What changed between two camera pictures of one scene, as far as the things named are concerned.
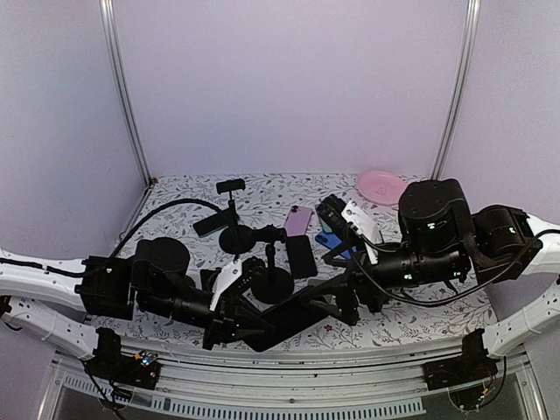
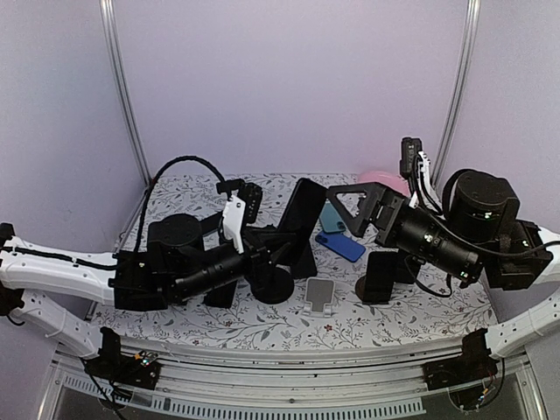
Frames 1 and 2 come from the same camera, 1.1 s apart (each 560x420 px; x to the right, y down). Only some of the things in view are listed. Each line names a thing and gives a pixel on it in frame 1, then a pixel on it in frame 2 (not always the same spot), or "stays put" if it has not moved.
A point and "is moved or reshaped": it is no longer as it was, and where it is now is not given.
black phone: [301, 256] stays put
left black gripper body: [221, 321] → [255, 252]
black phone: [283, 322] → [304, 209]
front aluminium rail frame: [388, 383] stays put
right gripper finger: [313, 301] → [354, 225]
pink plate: [381, 186] stays put
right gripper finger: [345, 255] → [374, 191]
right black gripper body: [360, 280] → [395, 203]
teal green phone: [324, 226] is moved or reshaped
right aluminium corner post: [472, 16] stays put
